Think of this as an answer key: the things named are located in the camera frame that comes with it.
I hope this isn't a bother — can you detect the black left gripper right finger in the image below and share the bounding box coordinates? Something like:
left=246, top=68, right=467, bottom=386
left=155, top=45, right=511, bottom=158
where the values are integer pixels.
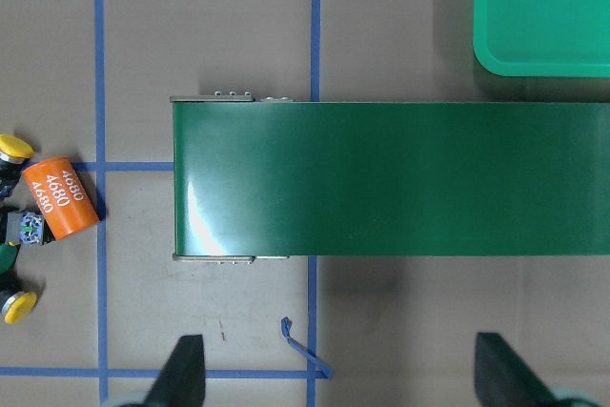
left=475, top=332, right=557, bottom=406

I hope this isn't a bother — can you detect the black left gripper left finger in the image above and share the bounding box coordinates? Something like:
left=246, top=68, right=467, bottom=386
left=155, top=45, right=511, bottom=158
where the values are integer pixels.
left=142, top=335, right=206, bottom=406

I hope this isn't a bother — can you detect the green push button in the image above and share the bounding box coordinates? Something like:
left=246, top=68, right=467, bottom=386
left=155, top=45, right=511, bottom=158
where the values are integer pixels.
left=1, top=208, right=55, bottom=274

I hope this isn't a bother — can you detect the orange cylinder with 4680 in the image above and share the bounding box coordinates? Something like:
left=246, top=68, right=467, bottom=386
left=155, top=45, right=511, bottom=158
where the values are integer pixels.
left=22, top=156, right=100, bottom=240

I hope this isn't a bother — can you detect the green plastic tray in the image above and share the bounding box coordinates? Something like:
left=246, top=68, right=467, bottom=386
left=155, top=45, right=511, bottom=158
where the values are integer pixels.
left=473, top=0, right=609, bottom=78

